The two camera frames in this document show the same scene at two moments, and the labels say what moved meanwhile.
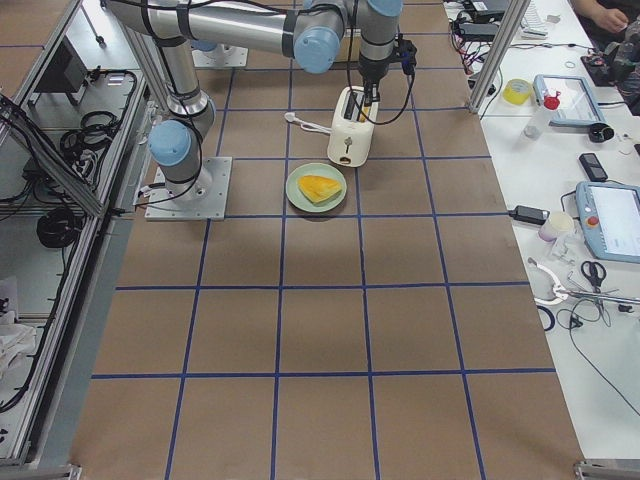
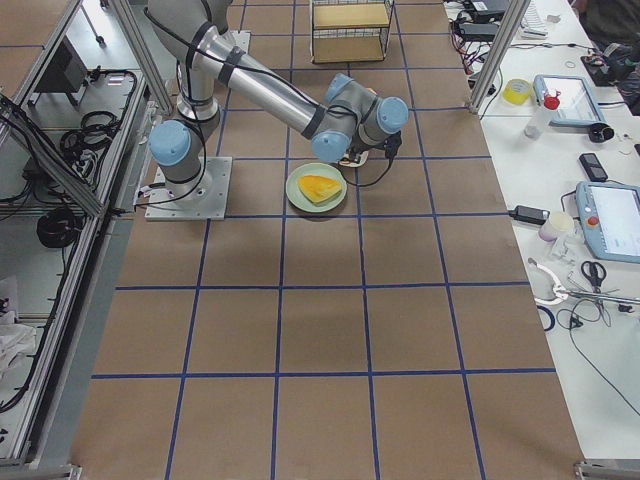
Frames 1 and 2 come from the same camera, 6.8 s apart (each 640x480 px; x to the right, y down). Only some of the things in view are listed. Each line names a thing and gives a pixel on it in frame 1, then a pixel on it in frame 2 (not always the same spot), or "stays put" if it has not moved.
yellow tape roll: x=517 y=91 stays put
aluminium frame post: x=512 y=21 stays put
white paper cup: x=557 y=224 stays put
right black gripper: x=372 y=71 -> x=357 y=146
